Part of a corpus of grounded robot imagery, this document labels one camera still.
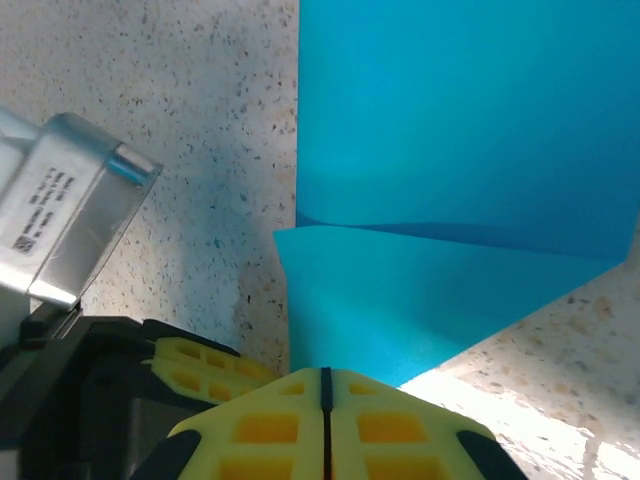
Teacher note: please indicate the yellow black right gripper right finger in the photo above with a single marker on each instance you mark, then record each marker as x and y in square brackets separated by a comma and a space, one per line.
[390, 430]

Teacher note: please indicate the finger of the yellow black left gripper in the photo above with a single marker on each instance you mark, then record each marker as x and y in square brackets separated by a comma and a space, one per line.
[210, 357]
[210, 387]

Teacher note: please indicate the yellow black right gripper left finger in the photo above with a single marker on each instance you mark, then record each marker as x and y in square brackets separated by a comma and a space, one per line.
[265, 430]

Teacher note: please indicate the blue paper sheet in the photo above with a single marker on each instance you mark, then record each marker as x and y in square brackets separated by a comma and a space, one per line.
[450, 125]

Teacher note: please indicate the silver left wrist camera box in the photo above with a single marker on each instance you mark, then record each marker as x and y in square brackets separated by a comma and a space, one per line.
[75, 210]

